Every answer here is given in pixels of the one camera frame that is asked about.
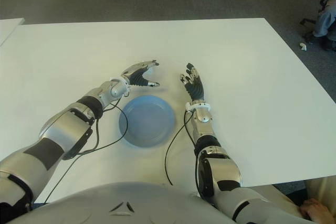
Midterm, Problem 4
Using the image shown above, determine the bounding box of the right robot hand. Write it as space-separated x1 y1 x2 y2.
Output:
179 62 206 103

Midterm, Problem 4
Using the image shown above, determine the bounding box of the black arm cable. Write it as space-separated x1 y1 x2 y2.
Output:
164 108 196 185
44 100 129 204

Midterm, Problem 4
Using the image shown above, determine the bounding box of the blue round plate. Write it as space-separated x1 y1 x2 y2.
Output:
118 95 176 149

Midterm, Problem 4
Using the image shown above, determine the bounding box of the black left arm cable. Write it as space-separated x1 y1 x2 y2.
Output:
44 100 129 204

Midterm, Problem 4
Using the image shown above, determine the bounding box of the grey robot torso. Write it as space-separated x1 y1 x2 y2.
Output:
25 181 237 224

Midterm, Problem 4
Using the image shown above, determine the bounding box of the seated person in jeans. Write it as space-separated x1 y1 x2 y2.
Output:
312 1 336 51

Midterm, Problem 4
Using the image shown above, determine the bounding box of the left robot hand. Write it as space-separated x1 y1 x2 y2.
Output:
121 59 161 88

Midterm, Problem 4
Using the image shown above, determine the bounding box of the neighbouring white table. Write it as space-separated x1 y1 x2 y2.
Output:
0 18 25 47

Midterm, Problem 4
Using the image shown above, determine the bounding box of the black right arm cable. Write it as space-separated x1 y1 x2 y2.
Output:
164 108 196 185

